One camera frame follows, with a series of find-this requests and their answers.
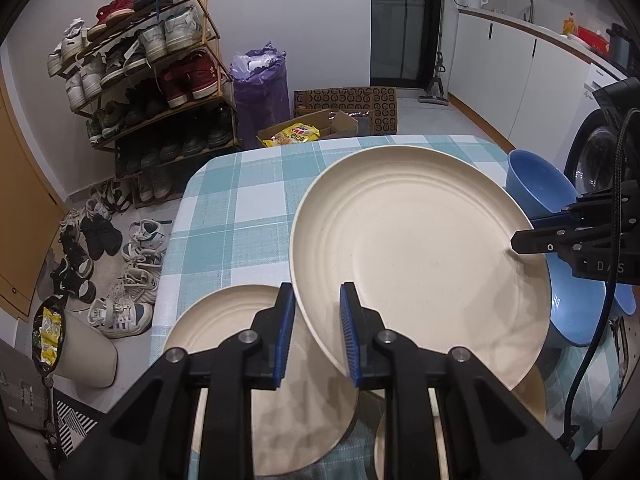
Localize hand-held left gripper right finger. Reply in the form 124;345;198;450
339;281;586;480

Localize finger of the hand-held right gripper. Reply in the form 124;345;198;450
511;224;601;256
530;192;611;226

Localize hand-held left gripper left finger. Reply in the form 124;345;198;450
57;282;297;480

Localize blue bowl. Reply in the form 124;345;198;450
506;149;583;221
537;255;637;348

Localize large cream plate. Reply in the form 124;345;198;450
289;146;552;392

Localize teal white checked tablecloth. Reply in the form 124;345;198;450
148;134;621;480

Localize white washing machine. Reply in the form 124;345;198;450
565;62;640;211

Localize white kitchen cabinet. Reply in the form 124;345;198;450
447;7;626;156

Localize grey floor mop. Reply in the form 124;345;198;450
417;0;451;106

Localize red box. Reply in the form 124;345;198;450
577;25;611;53

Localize dark pressure cooker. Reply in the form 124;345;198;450
607;24;635;68

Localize yellow snack packet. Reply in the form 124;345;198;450
270;122;321;147

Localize white trash bin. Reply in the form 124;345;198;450
52;310;118;388

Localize pile of loose sneakers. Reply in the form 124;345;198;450
50;180;168;338

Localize flat cardboard box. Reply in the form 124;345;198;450
256;110;360;148

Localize black white patterned rug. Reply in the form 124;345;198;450
52;387;98;453

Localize purple plastic bag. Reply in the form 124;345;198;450
230;42;292;148

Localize black bag with yellow wrappers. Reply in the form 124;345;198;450
31;296;68;376

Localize brown circle-patterned mat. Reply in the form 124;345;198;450
292;86;398;136

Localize black framed glass door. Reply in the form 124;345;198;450
370;0;446;88

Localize grey carton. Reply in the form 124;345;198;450
0;340;51;428

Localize wooden shoe rack with shoes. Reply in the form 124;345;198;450
47;0;236;201

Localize orange wooden door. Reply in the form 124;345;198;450
0;45;66;318

